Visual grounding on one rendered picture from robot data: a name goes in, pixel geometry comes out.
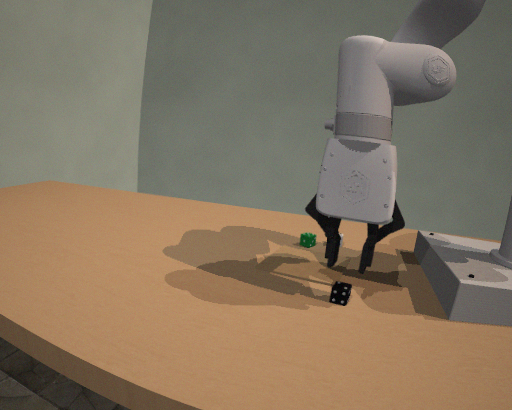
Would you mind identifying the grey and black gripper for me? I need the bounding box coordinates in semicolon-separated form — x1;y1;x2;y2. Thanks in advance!
305;135;405;274

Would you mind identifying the green die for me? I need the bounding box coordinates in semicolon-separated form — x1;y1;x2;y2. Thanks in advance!
300;232;316;248

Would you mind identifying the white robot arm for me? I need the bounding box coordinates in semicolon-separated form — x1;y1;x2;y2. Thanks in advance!
324;0;512;269

